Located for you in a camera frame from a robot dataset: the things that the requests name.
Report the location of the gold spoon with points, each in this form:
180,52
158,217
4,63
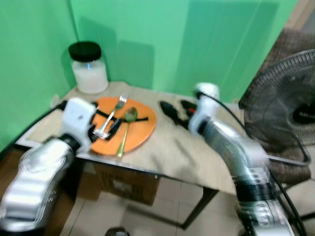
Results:
130,115

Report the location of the black standing fan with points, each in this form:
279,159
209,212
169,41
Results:
275,108

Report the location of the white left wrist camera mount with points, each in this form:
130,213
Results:
78,115

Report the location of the dark robot foot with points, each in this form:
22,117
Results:
116,232

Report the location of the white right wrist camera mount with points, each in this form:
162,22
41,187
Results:
206,93

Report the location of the orange plate with black strips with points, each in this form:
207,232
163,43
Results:
139,133

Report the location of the beige table cloth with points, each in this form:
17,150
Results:
182,147

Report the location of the silver fork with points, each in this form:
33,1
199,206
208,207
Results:
116,110

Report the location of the white jar with black lid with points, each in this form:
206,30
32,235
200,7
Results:
89,76

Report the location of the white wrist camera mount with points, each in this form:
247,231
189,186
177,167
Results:
78,115
206,93

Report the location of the table with dark legs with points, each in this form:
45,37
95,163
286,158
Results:
199,209

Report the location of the small brown cardboard box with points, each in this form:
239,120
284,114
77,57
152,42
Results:
128,188

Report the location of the brown wicker chair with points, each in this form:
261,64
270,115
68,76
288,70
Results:
290,42

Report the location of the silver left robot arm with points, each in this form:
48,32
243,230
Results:
34,177

